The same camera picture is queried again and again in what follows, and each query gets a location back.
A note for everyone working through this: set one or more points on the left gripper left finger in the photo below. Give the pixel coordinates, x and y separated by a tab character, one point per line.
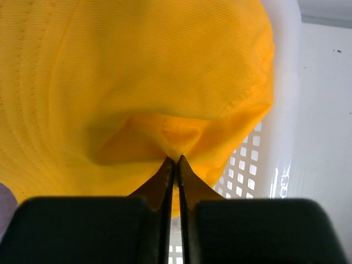
94	229

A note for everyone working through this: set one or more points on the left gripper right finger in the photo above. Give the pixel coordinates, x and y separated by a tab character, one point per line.
219	230

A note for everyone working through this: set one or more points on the yellow bucket hat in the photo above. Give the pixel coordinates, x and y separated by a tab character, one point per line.
96	94

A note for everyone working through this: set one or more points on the white plastic basket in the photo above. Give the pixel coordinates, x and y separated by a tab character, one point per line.
259	167

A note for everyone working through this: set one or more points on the lavender bucket hat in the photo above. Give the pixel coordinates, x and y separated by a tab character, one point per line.
8	206

